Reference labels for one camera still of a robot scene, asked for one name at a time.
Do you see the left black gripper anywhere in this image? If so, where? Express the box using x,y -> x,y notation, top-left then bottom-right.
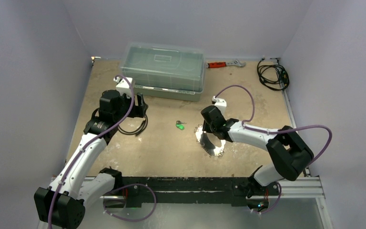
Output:
113,91 -> 147,123

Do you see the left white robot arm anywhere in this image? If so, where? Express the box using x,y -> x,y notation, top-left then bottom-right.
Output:
34,90 -> 148,229

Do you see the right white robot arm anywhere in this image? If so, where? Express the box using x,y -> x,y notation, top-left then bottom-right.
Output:
201,105 -> 314,198

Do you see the key with green tag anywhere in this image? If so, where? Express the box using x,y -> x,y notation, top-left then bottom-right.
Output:
175,120 -> 186,130

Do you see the grey plastic toolbox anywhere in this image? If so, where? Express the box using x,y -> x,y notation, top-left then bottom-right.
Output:
119,42 -> 206,102

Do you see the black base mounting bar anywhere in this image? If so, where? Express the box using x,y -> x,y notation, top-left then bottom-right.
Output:
101,176 -> 282,208

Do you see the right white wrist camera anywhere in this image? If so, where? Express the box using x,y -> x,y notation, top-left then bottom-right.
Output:
212,96 -> 227,114

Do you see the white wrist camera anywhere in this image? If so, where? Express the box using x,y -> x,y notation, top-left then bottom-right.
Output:
212,96 -> 227,114
113,77 -> 135,97

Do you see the black coiled usb cable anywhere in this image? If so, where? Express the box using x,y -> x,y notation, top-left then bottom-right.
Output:
117,115 -> 149,136

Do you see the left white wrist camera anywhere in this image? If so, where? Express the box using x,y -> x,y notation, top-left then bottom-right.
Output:
113,77 -> 135,97

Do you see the orange handled adjustable wrench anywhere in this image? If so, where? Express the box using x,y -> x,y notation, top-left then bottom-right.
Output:
206,59 -> 246,69

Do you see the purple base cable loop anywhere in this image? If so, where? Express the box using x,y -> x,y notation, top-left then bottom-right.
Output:
102,184 -> 157,222

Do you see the black coiled cable bundle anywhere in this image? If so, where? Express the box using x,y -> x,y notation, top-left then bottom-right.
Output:
256,58 -> 290,92

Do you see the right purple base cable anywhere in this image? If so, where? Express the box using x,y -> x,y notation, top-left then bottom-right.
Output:
250,182 -> 283,216

